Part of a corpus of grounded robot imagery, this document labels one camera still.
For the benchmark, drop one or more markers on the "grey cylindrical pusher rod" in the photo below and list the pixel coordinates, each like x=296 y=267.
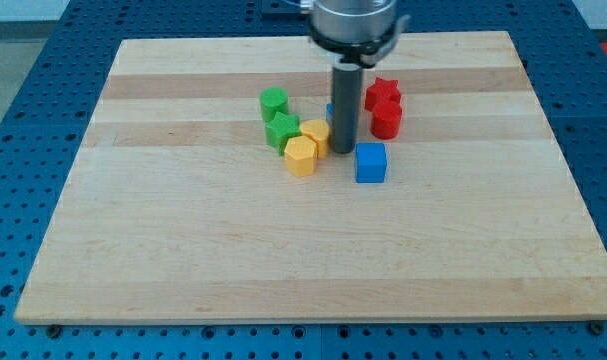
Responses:
x=345 y=101

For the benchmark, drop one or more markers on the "red star block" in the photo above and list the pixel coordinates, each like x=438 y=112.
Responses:
x=382 y=90

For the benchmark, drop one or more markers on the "yellow heart block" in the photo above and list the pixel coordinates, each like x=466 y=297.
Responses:
x=319 y=131

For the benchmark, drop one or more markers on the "green star block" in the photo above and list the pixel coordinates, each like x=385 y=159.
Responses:
x=280 y=129

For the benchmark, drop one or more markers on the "blue block behind rod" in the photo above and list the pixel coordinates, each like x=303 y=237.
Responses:
x=329 y=113

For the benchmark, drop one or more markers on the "red cylinder block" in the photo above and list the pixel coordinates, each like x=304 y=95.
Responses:
x=386 y=119

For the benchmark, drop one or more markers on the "green cylinder block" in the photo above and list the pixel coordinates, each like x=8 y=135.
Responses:
x=273 y=100

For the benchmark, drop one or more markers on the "blue cube block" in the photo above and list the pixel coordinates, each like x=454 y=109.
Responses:
x=370 y=162

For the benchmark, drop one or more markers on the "yellow hexagon block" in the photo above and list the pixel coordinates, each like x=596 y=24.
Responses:
x=301 y=156

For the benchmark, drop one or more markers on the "wooden board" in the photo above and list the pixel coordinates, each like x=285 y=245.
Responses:
x=176 y=211

